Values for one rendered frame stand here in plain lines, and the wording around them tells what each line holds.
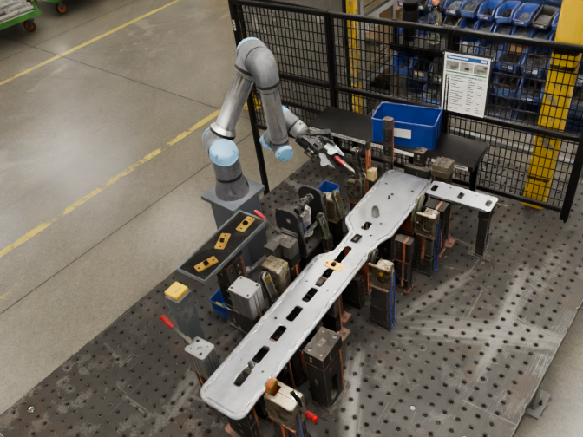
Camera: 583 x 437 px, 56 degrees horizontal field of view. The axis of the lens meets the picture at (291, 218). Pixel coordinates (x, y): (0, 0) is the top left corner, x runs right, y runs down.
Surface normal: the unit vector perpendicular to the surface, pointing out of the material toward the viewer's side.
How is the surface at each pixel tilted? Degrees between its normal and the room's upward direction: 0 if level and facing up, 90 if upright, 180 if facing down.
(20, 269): 0
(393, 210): 0
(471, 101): 90
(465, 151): 0
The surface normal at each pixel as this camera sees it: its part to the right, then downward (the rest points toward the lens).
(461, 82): -0.56, 0.59
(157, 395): -0.11, -0.76
